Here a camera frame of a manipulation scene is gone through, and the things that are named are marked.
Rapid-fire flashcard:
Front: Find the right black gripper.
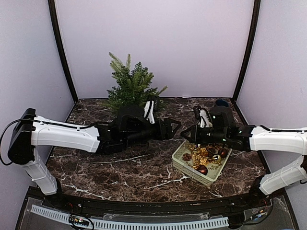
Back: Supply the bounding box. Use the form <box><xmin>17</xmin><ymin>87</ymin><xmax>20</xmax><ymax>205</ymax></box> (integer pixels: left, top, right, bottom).
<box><xmin>181</xmin><ymin>124</ymin><xmax>228</xmax><ymax>144</ymax></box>

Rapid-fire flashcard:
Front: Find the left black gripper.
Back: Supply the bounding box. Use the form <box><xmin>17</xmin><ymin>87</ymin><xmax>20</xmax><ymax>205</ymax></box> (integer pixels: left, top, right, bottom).
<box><xmin>124</xmin><ymin>118</ymin><xmax>182</xmax><ymax>148</ymax></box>

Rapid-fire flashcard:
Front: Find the small green christmas tree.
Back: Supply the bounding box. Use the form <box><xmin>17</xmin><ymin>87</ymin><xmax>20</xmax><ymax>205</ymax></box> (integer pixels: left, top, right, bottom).
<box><xmin>102</xmin><ymin>52</ymin><xmax>167</xmax><ymax>112</ymax></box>

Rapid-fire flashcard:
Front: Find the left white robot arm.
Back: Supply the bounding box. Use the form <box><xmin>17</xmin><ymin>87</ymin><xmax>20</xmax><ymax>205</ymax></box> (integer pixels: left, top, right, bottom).
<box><xmin>8</xmin><ymin>106</ymin><xmax>181</xmax><ymax>209</ymax></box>

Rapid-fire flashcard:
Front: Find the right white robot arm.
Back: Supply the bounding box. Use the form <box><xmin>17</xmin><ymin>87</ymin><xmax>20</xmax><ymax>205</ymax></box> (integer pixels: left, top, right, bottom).
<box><xmin>180</xmin><ymin>106</ymin><xmax>307</xmax><ymax>208</ymax></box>

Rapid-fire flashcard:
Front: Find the brown pine cone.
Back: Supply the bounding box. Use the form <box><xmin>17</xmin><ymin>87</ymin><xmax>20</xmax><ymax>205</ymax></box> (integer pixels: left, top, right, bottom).
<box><xmin>182</xmin><ymin>153</ymin><xmax>192</xmax><ymax>161</ymax></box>

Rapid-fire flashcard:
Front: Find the gold gift box ornament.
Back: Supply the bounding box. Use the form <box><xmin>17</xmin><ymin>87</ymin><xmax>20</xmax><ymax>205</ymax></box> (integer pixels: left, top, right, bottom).
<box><xmin>191</xmin><ymin>148</ymin><xmax>209</xmax><ymax>169</ymax></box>

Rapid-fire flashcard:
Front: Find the pale green plastic basket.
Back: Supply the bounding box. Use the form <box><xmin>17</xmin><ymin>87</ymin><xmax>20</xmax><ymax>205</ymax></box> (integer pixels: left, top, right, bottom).
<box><xmin>172</xmin><ymin>140</ymin><xmax>232</xmax><ymax>187</ymax></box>

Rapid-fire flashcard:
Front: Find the gold bauble right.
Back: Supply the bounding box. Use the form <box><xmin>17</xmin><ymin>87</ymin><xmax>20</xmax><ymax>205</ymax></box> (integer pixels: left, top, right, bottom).
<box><xmin>212</xmin><ymin>155</ymin><xmax>222</xmax><ymax>164</ymax></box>

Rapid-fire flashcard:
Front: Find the brown bauble front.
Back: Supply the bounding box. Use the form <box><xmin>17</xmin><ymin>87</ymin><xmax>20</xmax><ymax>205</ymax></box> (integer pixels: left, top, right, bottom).
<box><xmin>197</xmin><ymin>165</ymin><xmax>208</xmax><ymax>175</ymax></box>

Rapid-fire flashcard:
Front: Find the brown bauble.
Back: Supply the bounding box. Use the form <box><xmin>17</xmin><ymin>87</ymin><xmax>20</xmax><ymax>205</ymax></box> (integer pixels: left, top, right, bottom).
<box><xmin>218</xmin><ymin>148</ymin><xmax>228</xmax><ymax>159</ymax></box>
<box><xmin>197</xmin><ymin>165</ymin><xmax>208</xmax><ymax>175</ymax></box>

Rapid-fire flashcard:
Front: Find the brown bauble right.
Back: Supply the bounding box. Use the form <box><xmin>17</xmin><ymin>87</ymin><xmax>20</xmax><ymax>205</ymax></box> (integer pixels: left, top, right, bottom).
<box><xmin>218</xmin><ymin>148</ymin><xmax>228</xmax><ymax>159</ymax></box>

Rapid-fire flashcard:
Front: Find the dark blue mug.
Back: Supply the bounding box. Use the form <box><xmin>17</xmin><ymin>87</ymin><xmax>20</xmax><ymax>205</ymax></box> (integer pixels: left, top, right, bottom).
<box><xmin>214</xmin><ymin>99</ymin><xmax>229</xmax><ymax>107</ymax></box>

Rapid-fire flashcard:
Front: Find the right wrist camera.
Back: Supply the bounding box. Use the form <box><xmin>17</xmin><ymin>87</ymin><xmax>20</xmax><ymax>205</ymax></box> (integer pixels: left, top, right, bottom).
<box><xmin>193</xmin><ymin>105</ymin><xmax>213</xmax><ymax>128</ymax></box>

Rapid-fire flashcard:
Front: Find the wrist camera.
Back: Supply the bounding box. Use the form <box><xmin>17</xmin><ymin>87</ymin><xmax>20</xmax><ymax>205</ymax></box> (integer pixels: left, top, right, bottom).
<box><xmin>144</xmin><ymin>95</ymin><xmax>160</xmax><ymax>124</ymax></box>
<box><xmin>193</xmin><ymin>105</ymin><xmax>213</xmax><ymax>128</ymax></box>

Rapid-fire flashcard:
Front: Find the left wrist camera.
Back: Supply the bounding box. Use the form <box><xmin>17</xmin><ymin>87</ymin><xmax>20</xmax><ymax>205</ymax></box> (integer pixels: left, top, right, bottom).
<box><xmin>144</xmin><ymin>95</ymin><xmax>160</xmax><ymax>124</ymax></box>

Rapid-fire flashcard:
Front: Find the white cable duct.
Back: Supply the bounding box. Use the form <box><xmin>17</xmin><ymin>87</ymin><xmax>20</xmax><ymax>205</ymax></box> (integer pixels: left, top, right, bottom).
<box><xmin>31</xmin><ymin>205</ymin><xmax>229</xmax><ymax>230</ymax></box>

